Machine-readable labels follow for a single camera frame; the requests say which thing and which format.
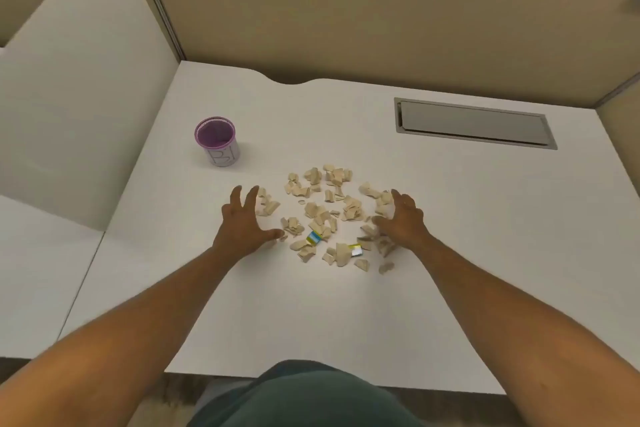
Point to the person's right hand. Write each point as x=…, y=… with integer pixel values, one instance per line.
x=407, y=226

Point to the person's left hand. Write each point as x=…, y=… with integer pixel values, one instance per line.
x=240, y=231

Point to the person's left thumb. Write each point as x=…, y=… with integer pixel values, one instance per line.
x=272, y=235

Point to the person's right thumb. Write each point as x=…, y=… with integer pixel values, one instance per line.
x=382, y=224

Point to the person's right forearm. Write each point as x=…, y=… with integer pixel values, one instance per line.
x=520, y=336

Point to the person's left forearm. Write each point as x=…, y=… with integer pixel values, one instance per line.
x=125, y=336

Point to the yellow and white paper scrap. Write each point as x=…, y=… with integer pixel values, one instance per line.
x=355, y=248

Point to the blue and yellow paper scrap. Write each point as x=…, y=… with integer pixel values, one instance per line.
x=313, y=238

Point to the pile of beige paper scraps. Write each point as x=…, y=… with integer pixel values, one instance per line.
x=320, y=214

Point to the purple and white cup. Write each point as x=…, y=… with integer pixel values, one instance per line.
x=220, y=149

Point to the person's teal shirt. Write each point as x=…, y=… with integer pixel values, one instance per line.
x=305, y=399

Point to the white desk divider panel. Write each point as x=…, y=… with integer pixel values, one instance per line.
x=85, y=106

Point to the white side desk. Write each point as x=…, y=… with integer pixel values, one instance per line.
x=40, y=281

